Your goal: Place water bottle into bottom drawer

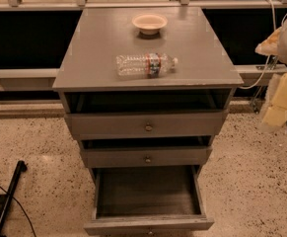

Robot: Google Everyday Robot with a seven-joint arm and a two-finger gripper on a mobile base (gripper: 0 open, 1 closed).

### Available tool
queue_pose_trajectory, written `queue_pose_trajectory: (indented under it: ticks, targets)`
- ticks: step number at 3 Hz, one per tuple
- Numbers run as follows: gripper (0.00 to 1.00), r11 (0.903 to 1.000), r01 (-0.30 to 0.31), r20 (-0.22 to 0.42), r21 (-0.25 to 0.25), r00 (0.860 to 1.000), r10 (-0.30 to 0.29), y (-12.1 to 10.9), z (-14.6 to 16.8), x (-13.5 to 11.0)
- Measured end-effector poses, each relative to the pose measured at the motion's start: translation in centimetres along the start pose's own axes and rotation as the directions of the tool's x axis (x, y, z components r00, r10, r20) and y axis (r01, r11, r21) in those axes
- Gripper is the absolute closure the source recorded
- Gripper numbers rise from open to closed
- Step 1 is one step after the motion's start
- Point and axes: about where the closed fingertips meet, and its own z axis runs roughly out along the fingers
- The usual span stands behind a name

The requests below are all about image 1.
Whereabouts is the clear plastic water bottle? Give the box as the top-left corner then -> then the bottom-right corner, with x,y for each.
115,52 -> 179,79

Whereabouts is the grey middle drawer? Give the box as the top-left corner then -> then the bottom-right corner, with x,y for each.
80,146 -> 212,168

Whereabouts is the thin black floor cable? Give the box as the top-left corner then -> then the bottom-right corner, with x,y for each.
0,174 -> 37,237

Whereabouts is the grey top drawer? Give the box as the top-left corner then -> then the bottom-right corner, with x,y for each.
65,111 -> 228,140

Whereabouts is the white cable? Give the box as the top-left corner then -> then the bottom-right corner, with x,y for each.
239,0 -> 287,91

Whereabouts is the metal guard rail frame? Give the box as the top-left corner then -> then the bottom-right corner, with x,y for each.
0,0 -> 287,99

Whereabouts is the grey wooden drawer cabinet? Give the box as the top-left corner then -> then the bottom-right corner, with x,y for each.
52,6 -> 245,180

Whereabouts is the grey open bottom drawer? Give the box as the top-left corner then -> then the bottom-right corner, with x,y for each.
85,166 -> 213,235

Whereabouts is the beige shallow bowl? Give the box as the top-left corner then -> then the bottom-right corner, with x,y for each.
132,14 -> 168,35

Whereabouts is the black metal stand leg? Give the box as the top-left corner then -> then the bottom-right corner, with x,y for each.
0,161 -> 27,237

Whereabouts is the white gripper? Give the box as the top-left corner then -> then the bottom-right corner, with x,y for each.
255,19 -> 287,131

